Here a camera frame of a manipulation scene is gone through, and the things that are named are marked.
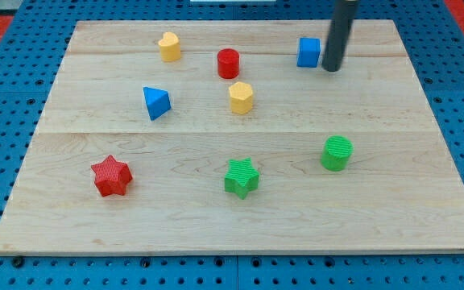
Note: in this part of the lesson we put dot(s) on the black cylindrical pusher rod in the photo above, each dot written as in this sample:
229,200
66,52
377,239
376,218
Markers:
339,32

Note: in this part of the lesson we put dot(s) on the blue cube block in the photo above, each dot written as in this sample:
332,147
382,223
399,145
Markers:
309,50

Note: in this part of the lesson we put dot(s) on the red cylinder block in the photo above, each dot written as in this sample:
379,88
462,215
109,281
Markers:
228,61

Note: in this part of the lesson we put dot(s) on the yellow hexagon block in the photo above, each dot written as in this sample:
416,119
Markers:
241,97

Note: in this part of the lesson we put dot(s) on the green cylinder block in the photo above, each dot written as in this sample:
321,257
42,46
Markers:
336,153

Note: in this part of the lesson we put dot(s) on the yellow heart block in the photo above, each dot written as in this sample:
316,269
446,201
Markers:
169,47

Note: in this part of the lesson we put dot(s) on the light wooden board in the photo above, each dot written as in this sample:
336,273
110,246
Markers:
399,194

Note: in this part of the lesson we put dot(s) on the green star block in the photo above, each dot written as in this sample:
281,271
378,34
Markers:
241,177

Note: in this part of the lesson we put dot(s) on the blue triangle block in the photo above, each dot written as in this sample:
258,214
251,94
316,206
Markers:
157,102

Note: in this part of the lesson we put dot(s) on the red star block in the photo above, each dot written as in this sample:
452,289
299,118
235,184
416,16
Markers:
111,177

